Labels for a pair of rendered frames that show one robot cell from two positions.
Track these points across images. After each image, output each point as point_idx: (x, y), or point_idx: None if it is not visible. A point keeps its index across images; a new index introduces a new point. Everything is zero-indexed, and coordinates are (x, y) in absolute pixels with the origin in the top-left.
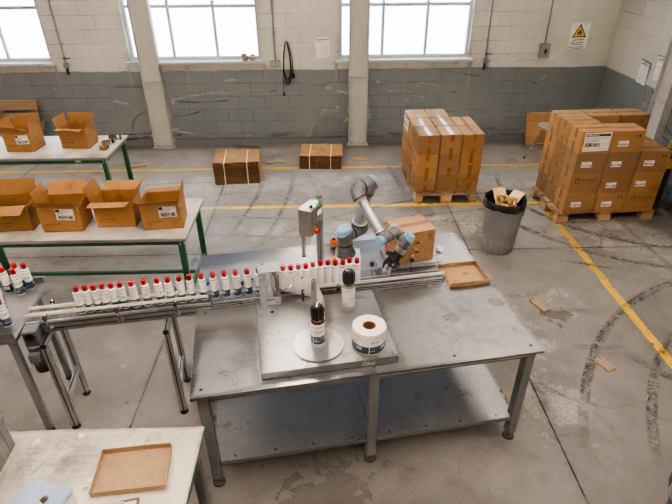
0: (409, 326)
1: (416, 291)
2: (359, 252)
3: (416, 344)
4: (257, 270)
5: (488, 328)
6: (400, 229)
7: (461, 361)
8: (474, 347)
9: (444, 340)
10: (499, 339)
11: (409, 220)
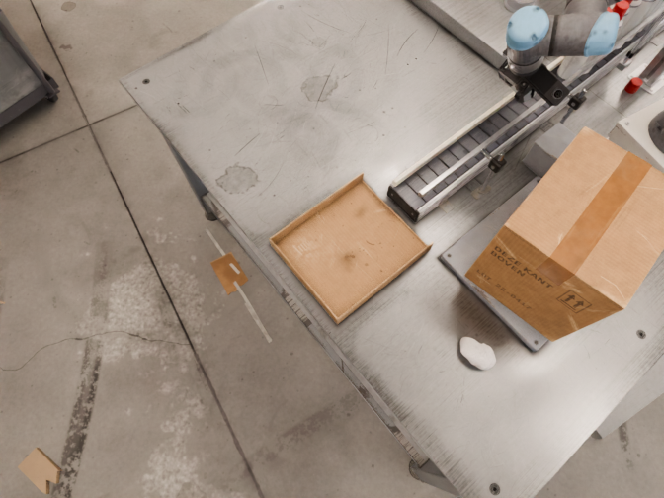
0: (386, 35)
1: (430, 133)
2: (653, 155)
3: (353, 3)
4: None
5: (236, 90)
6: (574, 21)
7: (264, 1)
8: (251, 36)
9: (309, 30)
10: (208, 71)
11: (628, 236)
